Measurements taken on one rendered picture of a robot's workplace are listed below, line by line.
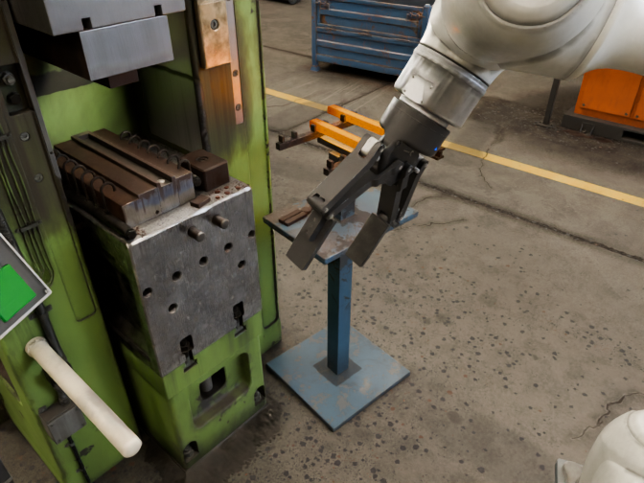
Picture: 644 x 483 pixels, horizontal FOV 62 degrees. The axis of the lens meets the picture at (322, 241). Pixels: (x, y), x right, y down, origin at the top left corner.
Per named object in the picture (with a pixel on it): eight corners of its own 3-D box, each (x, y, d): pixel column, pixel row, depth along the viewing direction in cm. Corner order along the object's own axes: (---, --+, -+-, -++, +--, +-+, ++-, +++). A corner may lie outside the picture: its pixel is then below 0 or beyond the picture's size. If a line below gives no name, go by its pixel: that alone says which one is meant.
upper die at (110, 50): (173, 59, 120) (167, 14, 114) (90, 81, 107) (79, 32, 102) (80, 29, 143) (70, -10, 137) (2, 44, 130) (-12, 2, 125)
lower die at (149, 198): (195, 197, 140) (191, 169, 135) (127, 229, 127) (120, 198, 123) (109, 151, 163) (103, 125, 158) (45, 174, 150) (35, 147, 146)
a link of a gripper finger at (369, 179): (403, 169, 61) (404, 161, 60) (333, 226, 58) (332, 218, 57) (379, 150, 63) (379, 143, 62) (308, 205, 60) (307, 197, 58)
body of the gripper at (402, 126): (414, 103, 66) (373, 168, 69) (382, 86, 59) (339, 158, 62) (462, 135, 62) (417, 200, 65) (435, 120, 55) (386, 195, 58)
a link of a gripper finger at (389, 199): (380, 151, 64) (389, 146, 64) (372, 213, 73) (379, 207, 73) (405, 170, 62) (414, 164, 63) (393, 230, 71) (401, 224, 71)
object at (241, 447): (315, 425, 190) (315, 423, 189) (180, 553, 154) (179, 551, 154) (241, 369, 212) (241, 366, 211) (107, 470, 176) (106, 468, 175)
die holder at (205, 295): (263, 309, 171) (252, 185, 145) (161, 379, 147) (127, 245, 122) (160, 242, 201) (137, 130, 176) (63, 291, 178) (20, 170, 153)
